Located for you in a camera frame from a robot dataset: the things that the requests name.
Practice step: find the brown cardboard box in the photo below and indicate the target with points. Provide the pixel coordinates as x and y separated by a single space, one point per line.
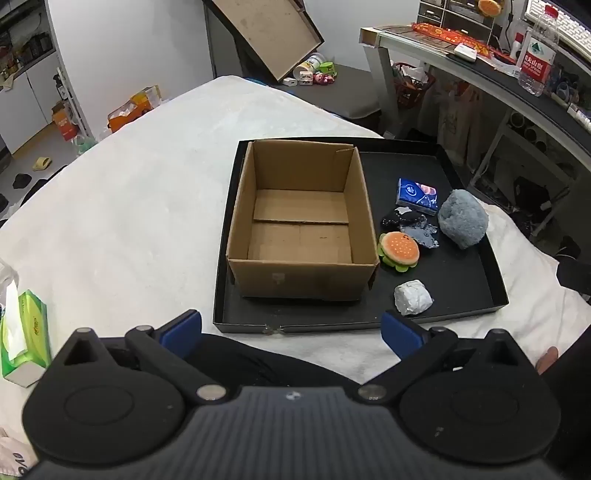
300 277

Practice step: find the pink cloth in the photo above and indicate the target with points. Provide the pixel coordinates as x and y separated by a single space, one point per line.
11 454

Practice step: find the green small toy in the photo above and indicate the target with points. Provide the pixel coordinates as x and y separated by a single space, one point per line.
328 68

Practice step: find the white paper ball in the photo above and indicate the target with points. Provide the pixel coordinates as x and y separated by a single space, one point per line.
412 297

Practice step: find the white tin can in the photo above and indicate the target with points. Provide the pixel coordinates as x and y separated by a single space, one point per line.
314 62

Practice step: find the green tissue box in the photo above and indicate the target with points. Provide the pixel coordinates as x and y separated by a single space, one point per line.
32 332

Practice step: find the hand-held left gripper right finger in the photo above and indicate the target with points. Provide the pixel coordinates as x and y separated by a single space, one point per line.
399 334

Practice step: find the white keyboard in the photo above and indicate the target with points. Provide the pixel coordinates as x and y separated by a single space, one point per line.
565 23

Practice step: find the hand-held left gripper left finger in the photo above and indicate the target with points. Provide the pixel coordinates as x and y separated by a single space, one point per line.
182 330

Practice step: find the beige paper bag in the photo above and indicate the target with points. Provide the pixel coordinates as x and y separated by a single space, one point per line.
455 117

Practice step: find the grey fluffy plush toy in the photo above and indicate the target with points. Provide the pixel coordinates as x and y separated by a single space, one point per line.
461 219

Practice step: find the blue pocket tissue pack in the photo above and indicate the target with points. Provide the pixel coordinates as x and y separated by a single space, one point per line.
415 196

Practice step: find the clear water bottle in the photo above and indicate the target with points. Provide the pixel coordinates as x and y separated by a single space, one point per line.
538 50

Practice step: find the dark cloth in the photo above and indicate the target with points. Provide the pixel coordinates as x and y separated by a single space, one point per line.
575 277

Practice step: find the white cabinet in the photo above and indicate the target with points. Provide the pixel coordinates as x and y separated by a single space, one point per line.
27 92

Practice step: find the pink small toy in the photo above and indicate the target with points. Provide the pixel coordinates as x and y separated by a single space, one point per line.
323 78

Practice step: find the yellow cardboard box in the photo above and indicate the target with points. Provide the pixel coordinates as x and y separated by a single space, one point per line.
134 108

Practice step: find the black slipper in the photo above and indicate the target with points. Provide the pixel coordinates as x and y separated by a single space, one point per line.
21 180

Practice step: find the black shallow tray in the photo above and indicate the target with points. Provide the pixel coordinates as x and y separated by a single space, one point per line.
457 286

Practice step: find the burger plush toy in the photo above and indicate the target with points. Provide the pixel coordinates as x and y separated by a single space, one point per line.
399 249

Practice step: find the red basket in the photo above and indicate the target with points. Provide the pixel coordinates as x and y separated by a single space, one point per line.
411 85

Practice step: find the small burger plush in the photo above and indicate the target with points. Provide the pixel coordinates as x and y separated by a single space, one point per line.
489 7

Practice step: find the white charger plug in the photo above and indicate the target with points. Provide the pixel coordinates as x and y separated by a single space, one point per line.
290 82

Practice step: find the large black box lid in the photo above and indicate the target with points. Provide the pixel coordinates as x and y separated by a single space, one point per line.
272 32

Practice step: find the curved black desk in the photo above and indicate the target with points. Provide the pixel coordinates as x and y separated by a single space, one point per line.
508 83

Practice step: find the red printed banner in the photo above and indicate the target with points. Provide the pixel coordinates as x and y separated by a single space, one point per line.
455 36

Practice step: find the blue denim fabric patch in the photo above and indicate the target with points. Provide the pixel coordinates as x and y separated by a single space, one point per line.
422 235

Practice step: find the black star plush toy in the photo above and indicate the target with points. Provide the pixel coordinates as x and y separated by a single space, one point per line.
397 219

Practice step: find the clear plastic wrapper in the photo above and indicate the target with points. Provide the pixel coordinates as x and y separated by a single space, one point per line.
7 281

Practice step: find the person's right hand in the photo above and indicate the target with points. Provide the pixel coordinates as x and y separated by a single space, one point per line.
548 359

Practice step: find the orange carton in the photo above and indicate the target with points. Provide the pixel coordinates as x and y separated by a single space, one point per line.
64 122

